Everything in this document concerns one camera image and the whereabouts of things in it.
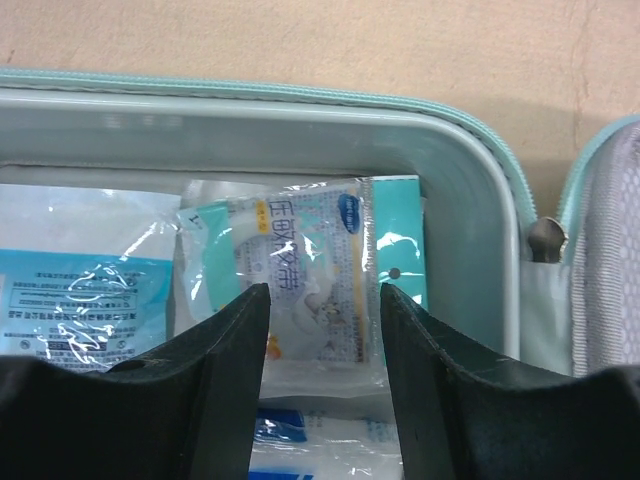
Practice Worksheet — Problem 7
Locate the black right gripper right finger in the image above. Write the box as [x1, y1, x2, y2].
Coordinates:
[380, 284, 639, 479]

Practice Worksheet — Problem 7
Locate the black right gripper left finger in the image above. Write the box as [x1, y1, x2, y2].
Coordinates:
[1, 284, 271, 479]

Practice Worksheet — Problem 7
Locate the blue white swab packet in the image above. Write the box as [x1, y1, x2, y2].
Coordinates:
[249, 393, 404, 480]

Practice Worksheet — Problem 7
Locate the mint green medicine case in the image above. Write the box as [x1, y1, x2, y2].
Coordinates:
[1, 68, 639, 376]

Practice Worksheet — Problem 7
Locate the large blue mask packet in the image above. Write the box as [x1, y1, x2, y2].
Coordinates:
[1, 184, 181, 372]

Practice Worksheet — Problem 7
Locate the teal header small packet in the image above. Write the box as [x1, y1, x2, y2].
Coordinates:
[178, 175, 427, 398]

